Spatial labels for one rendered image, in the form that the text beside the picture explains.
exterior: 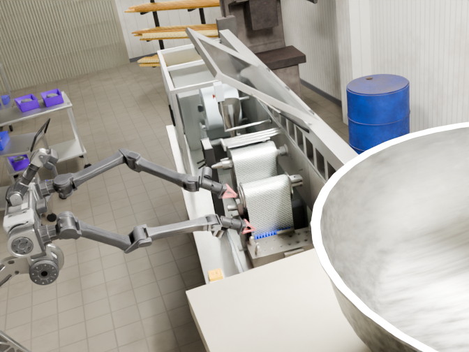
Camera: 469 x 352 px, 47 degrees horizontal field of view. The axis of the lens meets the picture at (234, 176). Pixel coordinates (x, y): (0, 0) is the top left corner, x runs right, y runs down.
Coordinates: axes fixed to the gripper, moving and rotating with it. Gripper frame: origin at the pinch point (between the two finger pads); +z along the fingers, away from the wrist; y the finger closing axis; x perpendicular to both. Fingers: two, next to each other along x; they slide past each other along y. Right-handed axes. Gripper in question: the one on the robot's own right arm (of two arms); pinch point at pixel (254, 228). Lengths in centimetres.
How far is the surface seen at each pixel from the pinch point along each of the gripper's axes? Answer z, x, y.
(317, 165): 7, 51, 22
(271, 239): 8.5, 0.1, 7.3
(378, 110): 157, 50, -195
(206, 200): -7, -24, -74
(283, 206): 10.1, 17.0, 0.3
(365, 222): -80, 101, 198
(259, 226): 2.5, 2.2, 0.3
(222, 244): -6.2, -23.4, -17.8
